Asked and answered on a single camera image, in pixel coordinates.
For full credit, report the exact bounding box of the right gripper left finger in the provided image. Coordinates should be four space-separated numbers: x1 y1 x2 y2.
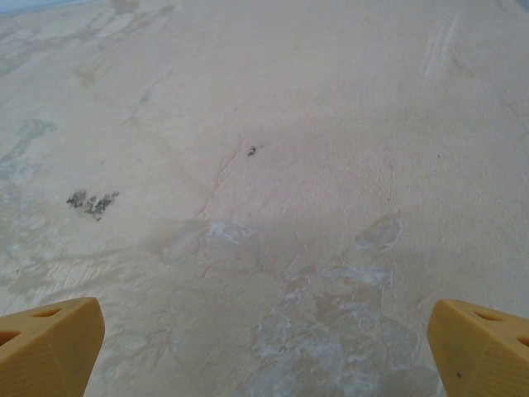
0 296 104 397

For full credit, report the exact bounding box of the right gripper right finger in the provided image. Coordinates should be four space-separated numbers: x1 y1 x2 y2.
427 298 529 397

